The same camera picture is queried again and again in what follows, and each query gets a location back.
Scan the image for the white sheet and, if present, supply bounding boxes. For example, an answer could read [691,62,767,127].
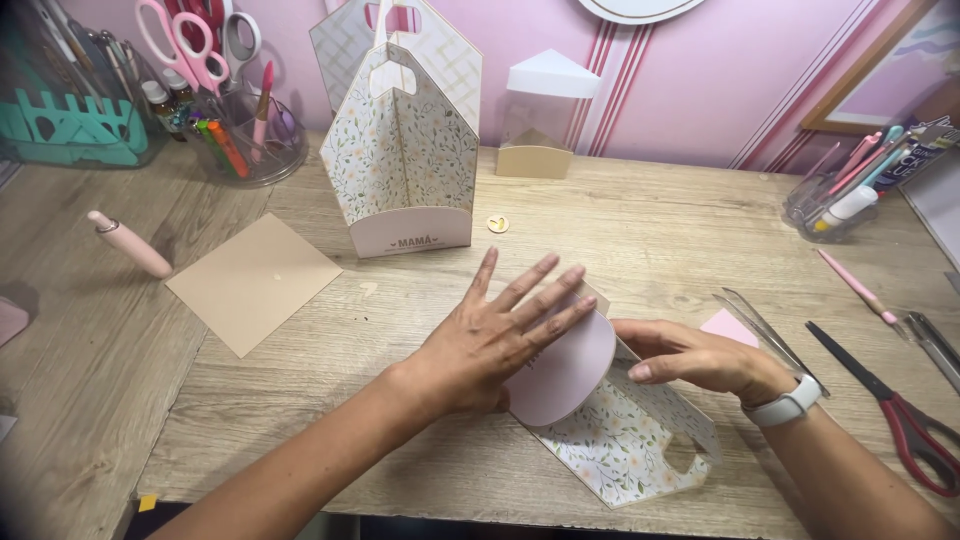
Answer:
[898,150,960,273]

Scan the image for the small brown bottle white cap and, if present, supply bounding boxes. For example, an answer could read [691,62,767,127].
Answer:
[141,80,187,143]
[162,68,198,114]

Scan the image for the grey-handled scissors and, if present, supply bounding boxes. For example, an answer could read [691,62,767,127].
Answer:
[221,11,264,85]

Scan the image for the floral paper box with pink front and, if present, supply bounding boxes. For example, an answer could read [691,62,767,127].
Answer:
[504,281,725,511]

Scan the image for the floral paper caddy with handle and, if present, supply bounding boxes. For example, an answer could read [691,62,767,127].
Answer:
[320,41,481,260]

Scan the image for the person's right hand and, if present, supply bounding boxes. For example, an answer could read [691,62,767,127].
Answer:
[611,318,796,410]

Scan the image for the pink paper piece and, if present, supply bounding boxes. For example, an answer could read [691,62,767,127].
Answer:
[699,308,760,350]

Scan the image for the white smartwatch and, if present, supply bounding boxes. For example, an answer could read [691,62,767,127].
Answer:
[741,373,823,429]

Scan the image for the clear pen holder with pens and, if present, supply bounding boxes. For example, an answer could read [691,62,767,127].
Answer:
[782,123,912,245]

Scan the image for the clear round tool organizer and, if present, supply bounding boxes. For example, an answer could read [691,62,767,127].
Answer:
[183,90,309,187]

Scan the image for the red-handled scissors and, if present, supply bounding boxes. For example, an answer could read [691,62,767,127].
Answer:
[165,0,234,54]

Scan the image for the pink marker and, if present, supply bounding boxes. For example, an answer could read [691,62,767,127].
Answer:
[251,61,276,164]

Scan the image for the green marker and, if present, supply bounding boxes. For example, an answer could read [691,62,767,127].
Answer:
[195,118,226,168]

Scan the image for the black scissors with red handles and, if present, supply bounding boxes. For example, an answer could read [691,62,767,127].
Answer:
[804,321,960,498]

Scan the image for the silver metal tool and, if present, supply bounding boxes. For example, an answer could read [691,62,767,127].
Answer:
[896,309,960,395]

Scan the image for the pink-handled scissors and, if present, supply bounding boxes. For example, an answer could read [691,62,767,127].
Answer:
[135,0,231,97]

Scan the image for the white round wall piece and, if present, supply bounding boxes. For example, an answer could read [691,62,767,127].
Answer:
[576,0,706,26]

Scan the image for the pink flat object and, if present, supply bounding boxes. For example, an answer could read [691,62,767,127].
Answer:
[0,296,31,348]

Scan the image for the clear container with teal pieces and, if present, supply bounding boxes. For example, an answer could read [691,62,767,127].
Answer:
[0,0,170,168]

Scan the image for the orange marker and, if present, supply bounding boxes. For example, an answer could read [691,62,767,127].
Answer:
[206,120,251,180]

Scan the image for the person's left hand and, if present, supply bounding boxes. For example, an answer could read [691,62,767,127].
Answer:
[390,247,599,421]

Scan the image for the pink pen-shaped craft tool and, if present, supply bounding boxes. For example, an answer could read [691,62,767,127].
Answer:
[86,210,175,280]

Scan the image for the metal tweezers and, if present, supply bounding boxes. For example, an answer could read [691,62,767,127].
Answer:
[712,287,831,399]

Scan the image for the lattice pattern paper caddy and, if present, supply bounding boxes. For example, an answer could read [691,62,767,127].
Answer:
[309,0,483,136]

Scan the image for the clear house box white roof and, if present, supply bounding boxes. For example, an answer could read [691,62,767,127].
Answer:
[495,48,602,181]

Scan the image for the pink-handled pick tool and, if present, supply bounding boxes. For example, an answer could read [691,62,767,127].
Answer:
[816,247,901,325]

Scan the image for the wooden picture frame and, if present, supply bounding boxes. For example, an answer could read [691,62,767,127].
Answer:
[801,0,960,136]

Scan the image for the white glue bottle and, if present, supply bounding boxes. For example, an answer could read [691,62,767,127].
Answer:
[813,185,879,232]

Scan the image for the beige square cardstock sheet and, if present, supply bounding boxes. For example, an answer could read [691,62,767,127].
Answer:
[165,212,344,360]

